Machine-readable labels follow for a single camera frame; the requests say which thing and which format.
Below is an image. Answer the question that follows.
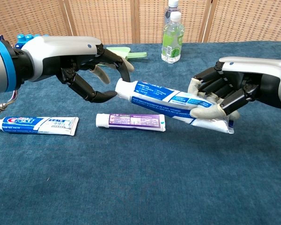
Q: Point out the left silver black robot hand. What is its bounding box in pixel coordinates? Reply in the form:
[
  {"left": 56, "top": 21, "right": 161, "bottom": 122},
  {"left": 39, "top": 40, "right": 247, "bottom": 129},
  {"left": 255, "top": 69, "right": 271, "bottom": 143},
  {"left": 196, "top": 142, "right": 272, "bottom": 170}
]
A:
[{"left": 14, "top": 36, "right": 134, "bottom": 104}]

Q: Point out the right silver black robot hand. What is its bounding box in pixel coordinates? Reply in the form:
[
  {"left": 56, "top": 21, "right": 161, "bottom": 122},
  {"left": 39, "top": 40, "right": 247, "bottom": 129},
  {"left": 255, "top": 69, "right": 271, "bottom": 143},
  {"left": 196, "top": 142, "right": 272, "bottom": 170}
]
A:
[{"left": 187, "top": 56, "right": 281, "bottom": 120}]

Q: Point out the blue white toothpaste tube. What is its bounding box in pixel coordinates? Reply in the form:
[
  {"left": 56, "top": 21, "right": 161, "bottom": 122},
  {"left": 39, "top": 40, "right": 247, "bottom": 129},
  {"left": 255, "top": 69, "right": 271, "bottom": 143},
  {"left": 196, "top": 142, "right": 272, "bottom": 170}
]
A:
[{"left": 114, "top": 78, "right": 235, "bottom": 134}]

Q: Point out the blue Crest toothpaste tube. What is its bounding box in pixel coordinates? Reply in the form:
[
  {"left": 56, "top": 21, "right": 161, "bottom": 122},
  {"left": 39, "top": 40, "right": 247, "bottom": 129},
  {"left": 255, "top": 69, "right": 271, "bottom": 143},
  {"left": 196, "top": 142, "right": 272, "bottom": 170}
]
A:
[{"left": 0, "top": 116, "right": 80, "bottom": 136}]

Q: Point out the purple toothpaste tube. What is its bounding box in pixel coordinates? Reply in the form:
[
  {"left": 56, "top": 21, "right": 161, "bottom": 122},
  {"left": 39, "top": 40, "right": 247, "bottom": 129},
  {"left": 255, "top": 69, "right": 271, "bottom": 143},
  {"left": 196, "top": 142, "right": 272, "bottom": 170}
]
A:
[{"left": 95, "top": 113, "right": 166, "bottom": 132}]

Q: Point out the light blue four-stud toy brick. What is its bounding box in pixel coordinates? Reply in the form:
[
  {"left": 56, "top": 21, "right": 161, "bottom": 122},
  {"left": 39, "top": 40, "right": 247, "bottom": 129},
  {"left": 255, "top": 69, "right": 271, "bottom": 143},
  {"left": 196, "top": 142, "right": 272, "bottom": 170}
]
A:
[{"left": 15, "top": 33, "right": 50, "bottom": 49}]

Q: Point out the wicker folding screen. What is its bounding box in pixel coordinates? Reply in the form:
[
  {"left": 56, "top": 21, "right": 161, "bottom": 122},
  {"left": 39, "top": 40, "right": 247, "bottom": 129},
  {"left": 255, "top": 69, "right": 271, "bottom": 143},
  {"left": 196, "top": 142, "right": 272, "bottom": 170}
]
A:
[{"left": 0, "top": 0, "right": 281, "bottom": 45}]

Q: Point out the light green dustpan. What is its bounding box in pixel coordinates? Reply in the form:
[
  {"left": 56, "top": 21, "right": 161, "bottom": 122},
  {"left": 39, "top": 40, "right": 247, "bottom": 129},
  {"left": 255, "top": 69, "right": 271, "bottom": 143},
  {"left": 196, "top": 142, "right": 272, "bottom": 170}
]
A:
[{"left": 106, "top": 46, "right": 148, "bottom": 62}]

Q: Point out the green label water bottle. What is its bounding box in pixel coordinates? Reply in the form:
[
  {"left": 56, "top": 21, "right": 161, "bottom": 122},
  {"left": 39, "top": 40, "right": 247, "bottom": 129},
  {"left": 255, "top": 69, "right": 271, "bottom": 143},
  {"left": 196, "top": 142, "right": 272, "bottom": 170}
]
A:
[{"left": 161, "top": 11, "right": 185, "bottom": 64}]

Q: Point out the tall clear water bottle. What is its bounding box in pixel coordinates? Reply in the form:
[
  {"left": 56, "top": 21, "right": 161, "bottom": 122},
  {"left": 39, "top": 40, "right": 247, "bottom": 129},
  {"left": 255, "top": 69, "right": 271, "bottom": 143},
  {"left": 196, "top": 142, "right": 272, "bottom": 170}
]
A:
[{"left": 163, "top": 0, "right": 180, "bottom": 29}]

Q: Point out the blue felt table cover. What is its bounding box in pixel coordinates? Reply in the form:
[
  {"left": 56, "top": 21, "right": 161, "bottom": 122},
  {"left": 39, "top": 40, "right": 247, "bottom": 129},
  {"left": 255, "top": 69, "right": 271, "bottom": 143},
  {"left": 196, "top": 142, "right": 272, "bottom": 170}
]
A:
[{"left": 0, "top": 41, "right": 281, "bottom": 225}]

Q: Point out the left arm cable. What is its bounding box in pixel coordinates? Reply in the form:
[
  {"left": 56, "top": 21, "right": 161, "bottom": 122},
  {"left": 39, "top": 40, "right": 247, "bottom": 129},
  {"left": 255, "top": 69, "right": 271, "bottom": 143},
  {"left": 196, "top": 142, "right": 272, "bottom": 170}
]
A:
[{"left": 0, "top": 90, "right": 19, "bottom": 119}]

